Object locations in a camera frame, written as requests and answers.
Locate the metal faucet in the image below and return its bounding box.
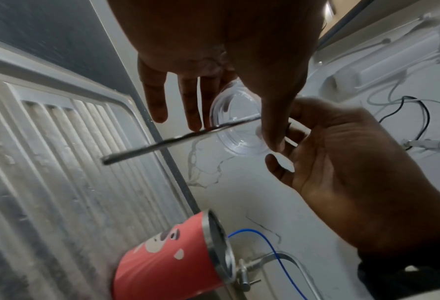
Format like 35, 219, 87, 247
236, 252, 323, 300

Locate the clear plastic lid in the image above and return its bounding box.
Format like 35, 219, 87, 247
209, 80, 312, 157

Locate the person's left hand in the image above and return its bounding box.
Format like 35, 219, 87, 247
107, 0, 327, 153

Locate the stainless steel sink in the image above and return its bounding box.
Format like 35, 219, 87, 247
0, 33, 221, 300

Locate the pink steel tumbler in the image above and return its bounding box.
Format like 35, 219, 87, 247
111, 209, 238, 300

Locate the person's right hand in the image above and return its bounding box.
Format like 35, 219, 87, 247
256, 98, 440, 258

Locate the thin blue tube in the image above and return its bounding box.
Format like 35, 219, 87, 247
227, 228, 310, 300

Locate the bent metal straw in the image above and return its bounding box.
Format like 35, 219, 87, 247
101, 114, 262, 166

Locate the black hanging cable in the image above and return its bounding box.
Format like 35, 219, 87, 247
377, 96, 433, 152

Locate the black right wrist band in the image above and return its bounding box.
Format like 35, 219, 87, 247
356, 244, 440, 300

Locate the metal wall clip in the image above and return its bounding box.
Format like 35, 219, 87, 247
401, 138, 440, 154

